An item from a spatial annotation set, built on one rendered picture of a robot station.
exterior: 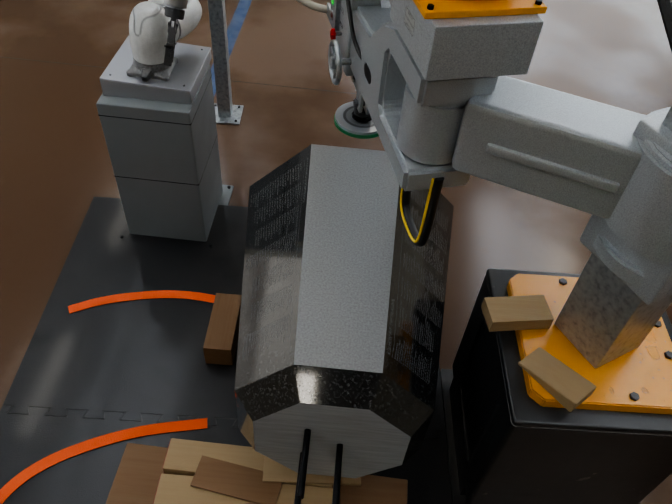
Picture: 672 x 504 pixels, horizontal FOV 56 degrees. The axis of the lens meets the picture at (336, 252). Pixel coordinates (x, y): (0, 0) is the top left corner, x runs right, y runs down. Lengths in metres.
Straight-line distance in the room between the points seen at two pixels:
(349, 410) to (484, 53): 0.99
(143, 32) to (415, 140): 1.42
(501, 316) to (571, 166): 0.60
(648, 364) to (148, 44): 2.18
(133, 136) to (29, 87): 1.78
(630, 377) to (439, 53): 1.18
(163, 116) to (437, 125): 1.45
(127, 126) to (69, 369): 1.07
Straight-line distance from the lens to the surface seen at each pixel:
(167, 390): 2.77
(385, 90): 1.89
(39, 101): 4.46
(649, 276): 1.74
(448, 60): 1.45
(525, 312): 2.06
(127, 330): 2.97
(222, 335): 2.74
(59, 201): 3.67
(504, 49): 1.49
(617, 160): 1.61
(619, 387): 2.08
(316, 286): 1.94
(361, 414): 1.81
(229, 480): 2.31
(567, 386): 1.96
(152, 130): 2.86
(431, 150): 1.70
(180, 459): 2.38
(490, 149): 1.64
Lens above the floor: 2.37
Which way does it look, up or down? 47 degrees down
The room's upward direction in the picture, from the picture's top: 5 degrees clockwise
